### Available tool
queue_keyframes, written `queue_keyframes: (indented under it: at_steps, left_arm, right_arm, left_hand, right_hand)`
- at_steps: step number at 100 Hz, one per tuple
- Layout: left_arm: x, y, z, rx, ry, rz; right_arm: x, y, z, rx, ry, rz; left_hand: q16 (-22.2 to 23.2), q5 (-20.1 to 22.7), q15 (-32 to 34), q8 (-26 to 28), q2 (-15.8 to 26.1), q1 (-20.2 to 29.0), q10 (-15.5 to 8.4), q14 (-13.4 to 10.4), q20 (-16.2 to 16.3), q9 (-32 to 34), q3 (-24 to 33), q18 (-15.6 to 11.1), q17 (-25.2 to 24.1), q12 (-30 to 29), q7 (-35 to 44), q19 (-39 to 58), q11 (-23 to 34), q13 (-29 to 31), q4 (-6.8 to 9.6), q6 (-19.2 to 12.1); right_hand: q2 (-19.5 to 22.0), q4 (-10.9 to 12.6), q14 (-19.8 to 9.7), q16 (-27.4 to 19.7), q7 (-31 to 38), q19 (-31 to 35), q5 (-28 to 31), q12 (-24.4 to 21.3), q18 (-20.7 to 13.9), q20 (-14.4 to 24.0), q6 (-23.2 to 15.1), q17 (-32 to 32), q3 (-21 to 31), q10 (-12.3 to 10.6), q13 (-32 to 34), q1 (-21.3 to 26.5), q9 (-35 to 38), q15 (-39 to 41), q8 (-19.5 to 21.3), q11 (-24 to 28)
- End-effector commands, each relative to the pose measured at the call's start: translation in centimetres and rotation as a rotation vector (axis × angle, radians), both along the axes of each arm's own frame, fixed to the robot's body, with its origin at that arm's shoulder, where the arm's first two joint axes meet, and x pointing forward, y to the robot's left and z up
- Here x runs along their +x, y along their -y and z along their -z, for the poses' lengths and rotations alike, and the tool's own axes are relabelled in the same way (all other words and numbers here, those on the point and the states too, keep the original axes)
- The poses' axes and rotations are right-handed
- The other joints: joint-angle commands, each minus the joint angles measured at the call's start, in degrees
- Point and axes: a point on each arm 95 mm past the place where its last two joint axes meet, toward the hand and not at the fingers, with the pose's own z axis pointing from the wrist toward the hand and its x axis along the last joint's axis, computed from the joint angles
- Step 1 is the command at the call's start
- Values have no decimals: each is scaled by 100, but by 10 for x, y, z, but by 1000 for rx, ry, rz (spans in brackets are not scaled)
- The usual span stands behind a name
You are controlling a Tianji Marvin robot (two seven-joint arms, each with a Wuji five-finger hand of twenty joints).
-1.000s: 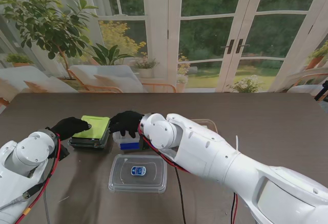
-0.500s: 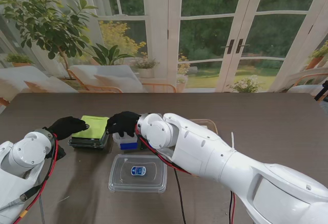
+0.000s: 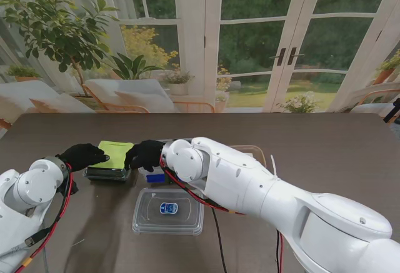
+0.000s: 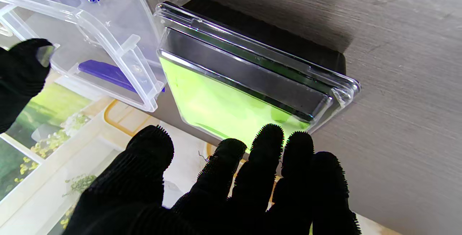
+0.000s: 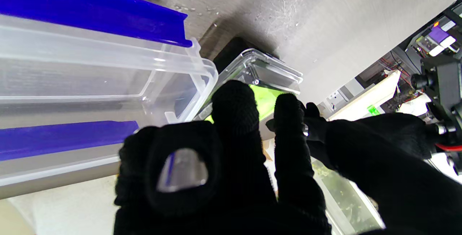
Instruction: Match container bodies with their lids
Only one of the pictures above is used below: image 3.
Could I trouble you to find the brown kraft paper bowl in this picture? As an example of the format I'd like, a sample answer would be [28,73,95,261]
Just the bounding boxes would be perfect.
[230,144,268,170]

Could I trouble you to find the clear lid with blue sticker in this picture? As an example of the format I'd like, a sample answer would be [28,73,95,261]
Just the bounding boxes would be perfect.
[131,187,204,236]

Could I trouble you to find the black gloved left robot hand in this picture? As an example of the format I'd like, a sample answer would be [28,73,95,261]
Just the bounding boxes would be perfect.
[57,143,110,173]

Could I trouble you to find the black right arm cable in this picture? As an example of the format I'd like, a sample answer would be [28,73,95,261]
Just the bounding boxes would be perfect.
[211,207,229,273]

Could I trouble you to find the black plastic food tray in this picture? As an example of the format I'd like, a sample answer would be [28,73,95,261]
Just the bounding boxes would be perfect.
[82,167,132,182]

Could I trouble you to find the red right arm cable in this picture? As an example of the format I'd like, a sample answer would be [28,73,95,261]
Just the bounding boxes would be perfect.
[159,156,284,273]

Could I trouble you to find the red left arm cable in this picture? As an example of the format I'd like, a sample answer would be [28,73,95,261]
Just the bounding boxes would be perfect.
[12,162,75,273]

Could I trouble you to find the clear lid with green sheet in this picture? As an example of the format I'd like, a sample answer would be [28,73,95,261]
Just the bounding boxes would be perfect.
[82,141,136,182]

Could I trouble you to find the black tripod stand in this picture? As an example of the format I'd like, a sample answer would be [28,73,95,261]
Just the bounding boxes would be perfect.
[383,97,400,124]

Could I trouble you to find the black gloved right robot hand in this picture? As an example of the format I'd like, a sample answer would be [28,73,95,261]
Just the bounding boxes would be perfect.
[124,140,166,173]

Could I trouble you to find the clear lid with white label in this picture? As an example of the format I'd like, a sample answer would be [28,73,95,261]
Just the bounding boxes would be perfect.
[230,144,267,168]

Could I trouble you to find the grey cable with black plug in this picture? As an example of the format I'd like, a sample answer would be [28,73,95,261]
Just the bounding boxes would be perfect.
[0,228,51,273]

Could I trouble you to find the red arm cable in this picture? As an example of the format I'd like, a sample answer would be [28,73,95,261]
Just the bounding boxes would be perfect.
[159,156,284,273]
[12,162,75,273]

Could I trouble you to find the white cable tie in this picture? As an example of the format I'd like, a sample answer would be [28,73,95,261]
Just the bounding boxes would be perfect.
[269,154,281,182]

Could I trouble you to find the clear container with blue clips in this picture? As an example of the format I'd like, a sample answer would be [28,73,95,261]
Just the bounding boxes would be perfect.
[138,137,195,184]

